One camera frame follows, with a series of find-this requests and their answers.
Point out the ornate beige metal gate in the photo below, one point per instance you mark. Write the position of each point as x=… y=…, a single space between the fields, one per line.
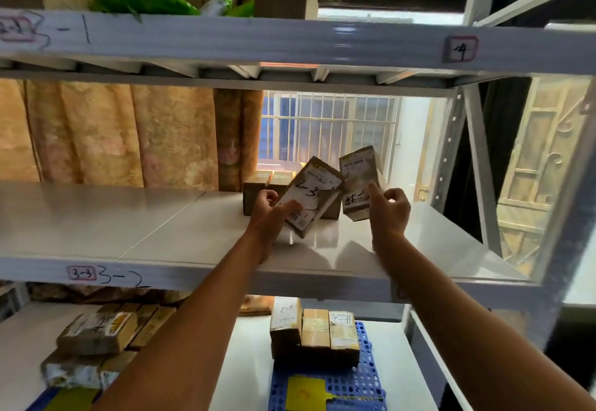
x=540 y=168

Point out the yellow tag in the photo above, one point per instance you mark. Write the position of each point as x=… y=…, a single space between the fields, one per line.
x=70 y=401
x=305 y=394

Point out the boxes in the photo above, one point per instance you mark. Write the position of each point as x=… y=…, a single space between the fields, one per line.
x=93 y=331

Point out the white metal shelving rack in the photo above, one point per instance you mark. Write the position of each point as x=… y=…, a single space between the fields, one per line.
x=139 y=220

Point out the person's right forearm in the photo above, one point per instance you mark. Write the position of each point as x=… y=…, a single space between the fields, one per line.
x=465 y=331

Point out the person's right hand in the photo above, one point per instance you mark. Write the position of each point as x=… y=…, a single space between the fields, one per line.
x=391 y=215

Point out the taped brown cardboard box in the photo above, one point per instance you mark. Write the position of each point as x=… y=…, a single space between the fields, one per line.
x=312 y=187
x=315 y=327
x=281 y=178

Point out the red-bordered white sticker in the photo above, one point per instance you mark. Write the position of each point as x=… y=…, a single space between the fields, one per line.
x=81 y=273
x=460 y=49
x=16 y=29

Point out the person's left forearm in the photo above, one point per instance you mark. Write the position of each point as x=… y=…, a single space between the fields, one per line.
x=186 y=341

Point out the person's left hand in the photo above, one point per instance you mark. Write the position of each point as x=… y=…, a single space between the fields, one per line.
x=265 y=224

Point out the blue plastic pallet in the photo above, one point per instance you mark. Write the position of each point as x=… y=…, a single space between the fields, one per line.
x=37 y=403
x=354 y=387

